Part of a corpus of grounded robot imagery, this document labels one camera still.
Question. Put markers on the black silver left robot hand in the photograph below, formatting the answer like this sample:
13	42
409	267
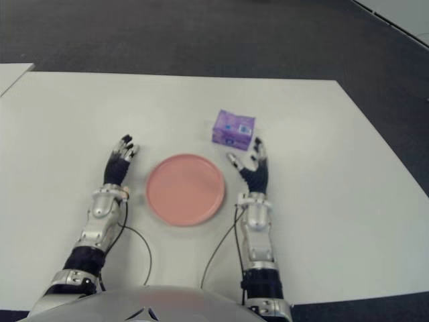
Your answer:
115	167

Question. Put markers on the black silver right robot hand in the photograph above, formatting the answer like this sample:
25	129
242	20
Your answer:
258	174

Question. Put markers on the purple tissue paper pack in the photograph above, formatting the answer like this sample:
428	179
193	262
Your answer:
231	129

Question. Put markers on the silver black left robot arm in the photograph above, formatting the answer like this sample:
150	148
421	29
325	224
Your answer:
100	204

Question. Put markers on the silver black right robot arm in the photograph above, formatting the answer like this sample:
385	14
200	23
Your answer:
256	214

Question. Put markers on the pink round plate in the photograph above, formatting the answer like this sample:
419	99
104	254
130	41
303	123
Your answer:
184	191

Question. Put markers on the white neighbouring table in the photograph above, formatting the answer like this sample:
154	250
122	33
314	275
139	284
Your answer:
11	75

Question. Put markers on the silver robot torso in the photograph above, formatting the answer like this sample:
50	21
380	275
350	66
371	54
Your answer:
174	305

